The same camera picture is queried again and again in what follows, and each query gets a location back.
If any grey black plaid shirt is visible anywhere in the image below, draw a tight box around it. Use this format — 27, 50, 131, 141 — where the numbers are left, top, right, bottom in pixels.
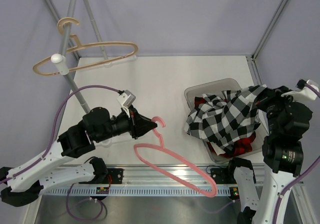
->
184, 85, 267, 155

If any beige plastic hanger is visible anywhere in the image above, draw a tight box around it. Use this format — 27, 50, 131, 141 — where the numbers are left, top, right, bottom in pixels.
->
32, 17, 139, 77

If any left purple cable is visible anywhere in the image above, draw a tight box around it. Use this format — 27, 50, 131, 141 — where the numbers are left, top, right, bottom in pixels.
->
0, 84, 125, 221

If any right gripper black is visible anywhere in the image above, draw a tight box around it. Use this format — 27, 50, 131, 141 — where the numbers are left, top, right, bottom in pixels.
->
255, 85, 300, 136

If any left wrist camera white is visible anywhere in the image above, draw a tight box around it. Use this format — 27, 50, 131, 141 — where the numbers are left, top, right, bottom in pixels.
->
117, 90, 136, 116

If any clear plastic bin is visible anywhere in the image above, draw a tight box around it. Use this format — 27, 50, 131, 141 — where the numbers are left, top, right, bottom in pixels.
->
184, 78, 268, 164

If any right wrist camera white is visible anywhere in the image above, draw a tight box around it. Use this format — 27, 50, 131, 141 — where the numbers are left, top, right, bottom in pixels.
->
281, 79, 320, 102

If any pink plastic hanger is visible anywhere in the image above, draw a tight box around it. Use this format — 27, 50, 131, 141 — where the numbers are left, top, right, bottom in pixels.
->
133, 115, 218, 199

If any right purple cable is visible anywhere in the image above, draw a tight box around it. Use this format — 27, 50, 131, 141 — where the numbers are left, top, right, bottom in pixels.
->
202, 83, 320, 224

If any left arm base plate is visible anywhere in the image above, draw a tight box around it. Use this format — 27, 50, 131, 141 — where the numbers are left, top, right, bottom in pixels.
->
78, 167, 125, 201

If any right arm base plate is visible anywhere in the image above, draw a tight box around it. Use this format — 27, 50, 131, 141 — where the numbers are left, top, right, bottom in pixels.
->
206, 166, 236, 185

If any purple cable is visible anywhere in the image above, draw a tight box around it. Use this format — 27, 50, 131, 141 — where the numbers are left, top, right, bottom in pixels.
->
0, 84, 125, 221
202, 83, 320, 224

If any aluminium front rail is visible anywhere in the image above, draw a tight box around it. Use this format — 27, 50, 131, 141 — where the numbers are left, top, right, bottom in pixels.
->
41, 165, 305, 187

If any slotted cable duct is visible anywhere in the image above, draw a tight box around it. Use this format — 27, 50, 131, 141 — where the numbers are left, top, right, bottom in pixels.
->
42, 186, 231, 195

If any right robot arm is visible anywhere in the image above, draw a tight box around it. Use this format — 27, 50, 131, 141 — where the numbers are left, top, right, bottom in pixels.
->
226, 79, 320, 224

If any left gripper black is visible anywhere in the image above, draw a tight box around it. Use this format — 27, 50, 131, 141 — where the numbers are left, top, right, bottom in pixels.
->
94, 104, 157, 143

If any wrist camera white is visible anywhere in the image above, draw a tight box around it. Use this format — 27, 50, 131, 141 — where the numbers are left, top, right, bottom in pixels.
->
117, 90, 136, 116
281, 79, 320, 102

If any red black plaid shirt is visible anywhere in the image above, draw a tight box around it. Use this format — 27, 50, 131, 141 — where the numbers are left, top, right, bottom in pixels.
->
193, 96, 257, 160

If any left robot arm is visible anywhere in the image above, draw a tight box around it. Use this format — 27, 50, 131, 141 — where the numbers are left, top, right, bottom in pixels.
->
0, 106, 158, 207

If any grey clothes rack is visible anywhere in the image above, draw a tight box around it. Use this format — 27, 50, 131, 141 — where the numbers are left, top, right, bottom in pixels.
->
49, 0, 138, 149

